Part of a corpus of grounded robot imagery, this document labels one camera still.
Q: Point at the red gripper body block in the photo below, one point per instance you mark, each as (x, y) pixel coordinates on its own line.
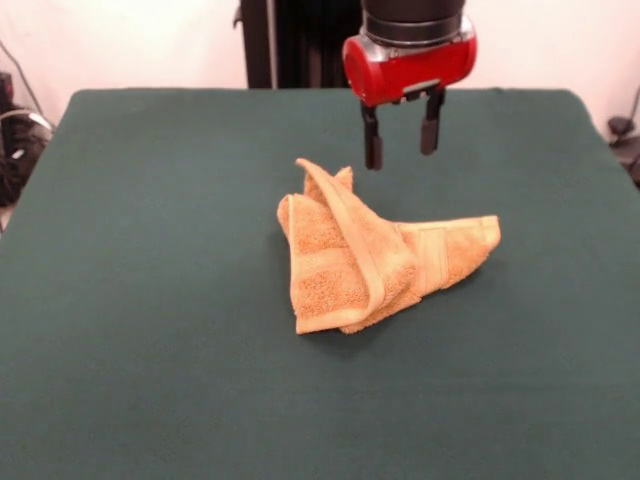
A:
(410, 70)

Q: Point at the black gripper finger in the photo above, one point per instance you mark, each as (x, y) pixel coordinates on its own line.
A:
(430, 135)
(373, 147)

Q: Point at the orange terry towel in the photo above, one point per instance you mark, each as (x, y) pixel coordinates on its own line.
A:
(325, 240)

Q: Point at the black floor device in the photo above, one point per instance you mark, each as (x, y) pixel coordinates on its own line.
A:
(625, 145)

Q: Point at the dark green table cloth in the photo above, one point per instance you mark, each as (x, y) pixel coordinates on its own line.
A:
(150, 300)

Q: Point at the small black box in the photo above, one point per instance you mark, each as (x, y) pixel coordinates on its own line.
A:
(5, 86)

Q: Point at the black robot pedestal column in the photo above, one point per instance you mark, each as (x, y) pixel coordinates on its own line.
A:
(300, 45)

